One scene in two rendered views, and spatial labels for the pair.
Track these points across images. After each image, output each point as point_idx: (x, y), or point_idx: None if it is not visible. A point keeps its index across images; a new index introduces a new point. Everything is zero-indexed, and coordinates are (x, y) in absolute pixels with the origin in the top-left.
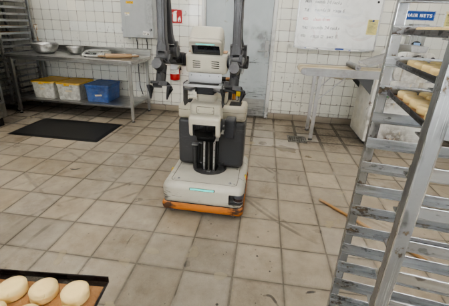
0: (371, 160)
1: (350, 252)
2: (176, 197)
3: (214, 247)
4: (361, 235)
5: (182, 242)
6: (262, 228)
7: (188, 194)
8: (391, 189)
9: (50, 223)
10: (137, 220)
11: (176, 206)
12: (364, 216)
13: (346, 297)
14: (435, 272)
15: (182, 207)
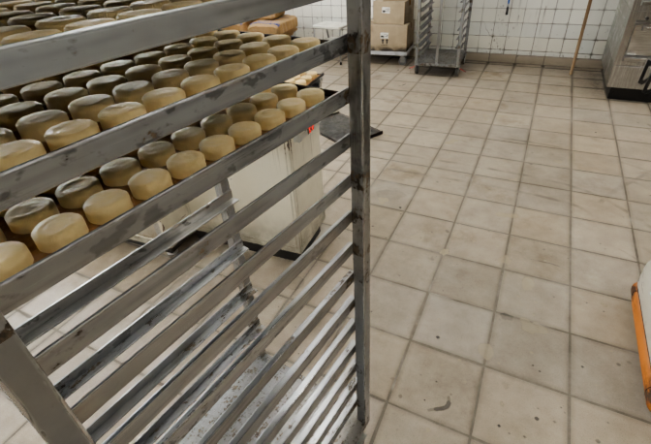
0: (352, 208)
1: (349, 328)
2: (640, 290)
3: (548, 357)
4: (342, 310)
5: (551, 316)
6: None
7: (647, 300)
8: (330, 265)
9: (561, 201)
10: (595, 269)
11: (632, 302)
12: (341, 281)
13: (349, 392)
14: (276, 417)
15: (634, 311)
